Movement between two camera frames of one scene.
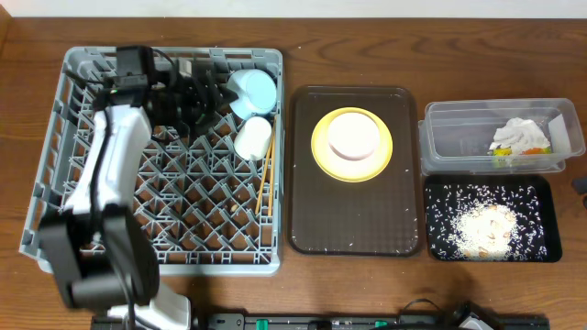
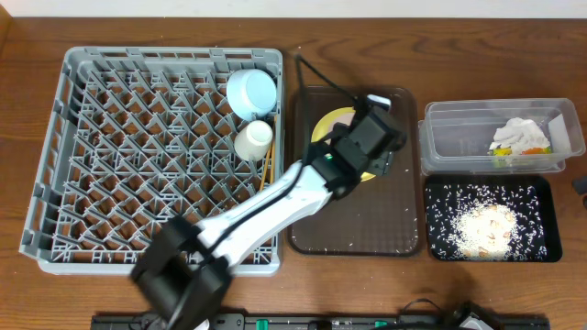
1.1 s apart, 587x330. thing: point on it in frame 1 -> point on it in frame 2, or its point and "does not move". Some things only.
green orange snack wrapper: [505, 151] does not move
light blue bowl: [256, 91] does not move
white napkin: [519, 135] does not move
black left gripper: [193, 98] -> [382, 164]
